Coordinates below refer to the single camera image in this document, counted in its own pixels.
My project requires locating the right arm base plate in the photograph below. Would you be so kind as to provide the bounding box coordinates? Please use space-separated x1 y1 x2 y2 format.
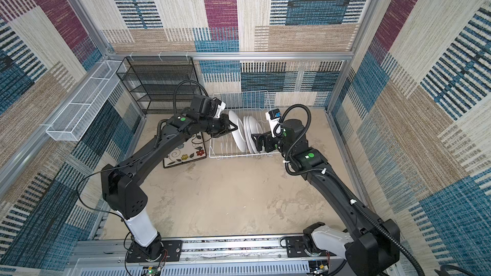
280 236 334 258

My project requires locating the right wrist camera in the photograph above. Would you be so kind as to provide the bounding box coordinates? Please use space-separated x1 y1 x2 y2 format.
265 109 283 137

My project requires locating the white wire dish rack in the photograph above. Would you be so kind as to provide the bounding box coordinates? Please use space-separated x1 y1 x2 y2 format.
210 91 276 158

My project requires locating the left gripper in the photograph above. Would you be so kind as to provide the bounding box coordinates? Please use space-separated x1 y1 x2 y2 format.
199 114 240 139

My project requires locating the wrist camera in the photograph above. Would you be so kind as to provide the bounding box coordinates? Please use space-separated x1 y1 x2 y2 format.
199 97 226 119
265 109 283 137

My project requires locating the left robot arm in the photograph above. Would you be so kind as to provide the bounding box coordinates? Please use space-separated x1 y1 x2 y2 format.
101 95 238 261

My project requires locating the white mesh wall basket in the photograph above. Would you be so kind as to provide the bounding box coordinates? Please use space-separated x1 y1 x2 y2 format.
46 60 121 142

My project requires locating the white round plate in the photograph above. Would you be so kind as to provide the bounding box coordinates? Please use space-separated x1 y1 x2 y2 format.
228 110 248 153
243 116 254 154
248 116 262 153
249 116 264 134

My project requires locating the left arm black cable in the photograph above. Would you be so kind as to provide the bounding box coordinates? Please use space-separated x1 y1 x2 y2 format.
75 79 210 215

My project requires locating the aluminium mounting rail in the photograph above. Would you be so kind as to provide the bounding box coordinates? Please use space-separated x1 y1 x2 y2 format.
64 234 354 275

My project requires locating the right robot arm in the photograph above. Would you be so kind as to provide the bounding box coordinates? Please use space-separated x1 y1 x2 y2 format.
251 111 401 275

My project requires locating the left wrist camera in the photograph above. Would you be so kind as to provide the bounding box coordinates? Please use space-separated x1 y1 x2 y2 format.
199 97 226 119

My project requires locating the black wire shelf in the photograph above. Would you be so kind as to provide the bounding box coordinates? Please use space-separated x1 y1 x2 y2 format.
116 56 202 114

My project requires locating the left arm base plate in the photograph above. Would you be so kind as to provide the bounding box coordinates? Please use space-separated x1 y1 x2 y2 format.
126 240 183 263

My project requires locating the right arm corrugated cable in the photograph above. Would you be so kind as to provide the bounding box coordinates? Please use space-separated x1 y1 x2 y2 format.
281 103 426 276

